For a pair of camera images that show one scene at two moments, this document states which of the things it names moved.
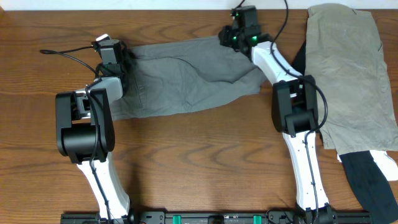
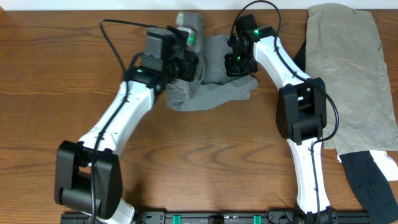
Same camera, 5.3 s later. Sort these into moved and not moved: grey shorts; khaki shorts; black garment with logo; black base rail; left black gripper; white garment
Moved: left black gripper; grey shorts
Not moved: black base rail; khaki shorts; black garment with logo; white garment
